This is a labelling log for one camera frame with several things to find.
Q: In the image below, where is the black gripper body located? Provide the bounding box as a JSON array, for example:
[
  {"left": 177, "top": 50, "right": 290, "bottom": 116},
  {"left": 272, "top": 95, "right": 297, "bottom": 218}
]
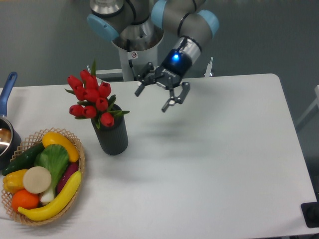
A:
[{"left": 151, "top": 49, "right": 192, "bottom": 90}]

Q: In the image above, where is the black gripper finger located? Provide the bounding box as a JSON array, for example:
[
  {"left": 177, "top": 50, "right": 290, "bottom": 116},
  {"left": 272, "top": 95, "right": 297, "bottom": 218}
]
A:
[
  {"left": 135, "top": 62, "right": 155, "bottom": 97},
  {"left": 161, "top": 82, "right": 190, "bottom": 113}
]

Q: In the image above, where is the red tulip bouquet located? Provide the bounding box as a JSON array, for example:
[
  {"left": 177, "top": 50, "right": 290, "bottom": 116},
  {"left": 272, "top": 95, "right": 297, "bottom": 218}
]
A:
[{"left": 66, "top": 61, "right": 129, "bottom": 129}]

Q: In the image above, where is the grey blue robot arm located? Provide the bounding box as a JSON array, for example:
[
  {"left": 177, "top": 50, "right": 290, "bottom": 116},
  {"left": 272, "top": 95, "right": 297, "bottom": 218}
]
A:
[{"left": 87, "top": 0, "right": 219, "bottom": 111}]

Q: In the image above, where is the dark grey ribbed vase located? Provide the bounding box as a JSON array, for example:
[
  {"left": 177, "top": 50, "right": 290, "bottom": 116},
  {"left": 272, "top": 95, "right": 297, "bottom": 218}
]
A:
[{"left": 91, "top": 116, "right": 128, "bottom": 155}]

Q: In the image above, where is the yellow squash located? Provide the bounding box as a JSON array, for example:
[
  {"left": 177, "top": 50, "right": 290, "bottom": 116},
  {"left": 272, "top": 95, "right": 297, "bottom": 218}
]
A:
[{"left": 42, "top": 131, "right": 79, "bottom": 163}]

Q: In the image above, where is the purple sweet potato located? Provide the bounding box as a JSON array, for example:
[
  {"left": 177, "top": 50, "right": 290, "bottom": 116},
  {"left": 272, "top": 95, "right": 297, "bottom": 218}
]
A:
[{"left": 56, "top": 162, "right": 79, "bottom": 194}]

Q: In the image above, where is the green bok choy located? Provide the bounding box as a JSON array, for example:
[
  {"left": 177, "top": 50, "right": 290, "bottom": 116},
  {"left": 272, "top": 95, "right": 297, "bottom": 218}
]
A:
[{"left": 34, "top": 144, "right": 69, "bottom": 205}]

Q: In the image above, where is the green cucumber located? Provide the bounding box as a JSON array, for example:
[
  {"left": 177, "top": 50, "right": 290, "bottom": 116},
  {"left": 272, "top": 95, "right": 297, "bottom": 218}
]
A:
[{"left": 2, "top": 143, "right": 44, "bottom": 176}]

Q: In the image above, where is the beige round disc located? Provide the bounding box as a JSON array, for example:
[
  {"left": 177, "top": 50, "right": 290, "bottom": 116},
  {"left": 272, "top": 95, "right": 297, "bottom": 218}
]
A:
[{"left": 22, "top": 166, "right": 52, "bottom": 194}]

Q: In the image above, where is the yellow banana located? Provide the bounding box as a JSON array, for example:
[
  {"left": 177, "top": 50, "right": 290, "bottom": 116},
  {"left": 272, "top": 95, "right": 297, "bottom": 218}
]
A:
[{"left": 18, "top": 170, "right": 82, "bottom": 222}]

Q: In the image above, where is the yellow bell pepper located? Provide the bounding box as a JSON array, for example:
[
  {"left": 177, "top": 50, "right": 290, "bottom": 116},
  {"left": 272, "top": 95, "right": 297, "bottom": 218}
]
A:
[{"left": 3, "top": 169, "right": 28, "bottom": 194}]

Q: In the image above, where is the black device at edge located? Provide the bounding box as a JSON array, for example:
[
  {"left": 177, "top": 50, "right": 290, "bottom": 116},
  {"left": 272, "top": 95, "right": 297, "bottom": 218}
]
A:
[{"left": 301, "top": 202, "right": 319, "bottom": 228}]

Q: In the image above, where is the orange fruit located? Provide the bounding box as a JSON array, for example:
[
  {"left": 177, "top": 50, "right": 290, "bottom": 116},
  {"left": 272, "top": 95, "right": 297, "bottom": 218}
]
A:
[{"left": 11, "top": 189, "right": 39, "bottom": 213}]

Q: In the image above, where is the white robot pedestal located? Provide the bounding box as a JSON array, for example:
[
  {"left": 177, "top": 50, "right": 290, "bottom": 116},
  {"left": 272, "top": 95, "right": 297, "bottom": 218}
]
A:
[{"left": 86, "top": 37, "right": 214, "bottom": 83}]

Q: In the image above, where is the white frame at right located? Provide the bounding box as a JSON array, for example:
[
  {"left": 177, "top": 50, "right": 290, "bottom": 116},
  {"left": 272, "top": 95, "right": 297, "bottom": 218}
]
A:
[{"left": 295, "top": 85, "right": 319, "bottom": 132}]

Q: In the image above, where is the blue handled saucepan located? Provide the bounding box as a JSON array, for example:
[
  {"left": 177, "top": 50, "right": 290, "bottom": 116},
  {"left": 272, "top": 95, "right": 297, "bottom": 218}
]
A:
[{"left": 0, "top": 72, "right": 21, "bottom": 170}]

